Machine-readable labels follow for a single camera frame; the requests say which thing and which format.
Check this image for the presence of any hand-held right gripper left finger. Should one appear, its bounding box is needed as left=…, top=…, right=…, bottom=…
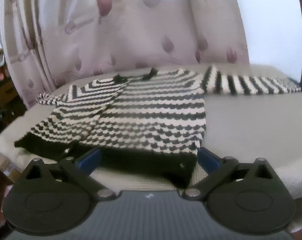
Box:
left=24, top=148, right=117, bottom=202

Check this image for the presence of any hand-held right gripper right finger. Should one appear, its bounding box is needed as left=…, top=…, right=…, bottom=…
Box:
left=181, top=146, right=278, bottom=201

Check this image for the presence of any black white striped knitted cardigan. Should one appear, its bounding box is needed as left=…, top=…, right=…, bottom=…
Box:
left=14, top=65, right=302, bottom=189

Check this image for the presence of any cluttered wooden shelf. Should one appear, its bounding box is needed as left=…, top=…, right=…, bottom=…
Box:
left=0, top=48, right=27, bottom=140

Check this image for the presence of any leaf print pale curtain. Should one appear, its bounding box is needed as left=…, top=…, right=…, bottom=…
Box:
left=0, top=0, right=250, bottom=108

